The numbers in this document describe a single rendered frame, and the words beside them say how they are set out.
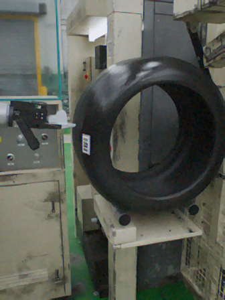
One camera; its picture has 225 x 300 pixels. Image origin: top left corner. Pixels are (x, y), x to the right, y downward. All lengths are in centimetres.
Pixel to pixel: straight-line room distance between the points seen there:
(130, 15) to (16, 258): 139
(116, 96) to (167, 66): 19
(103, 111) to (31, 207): 92
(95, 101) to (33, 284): 130
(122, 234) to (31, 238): 80
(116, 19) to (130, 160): 62
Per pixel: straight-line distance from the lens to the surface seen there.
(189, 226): 128
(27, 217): 175
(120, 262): 164
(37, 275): 195
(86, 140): 95
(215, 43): 136
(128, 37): 136
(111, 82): 96
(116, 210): 113
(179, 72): 102
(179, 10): 138
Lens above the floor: 140
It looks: 16 degrees down
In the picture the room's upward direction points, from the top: 1 degrees clockwise
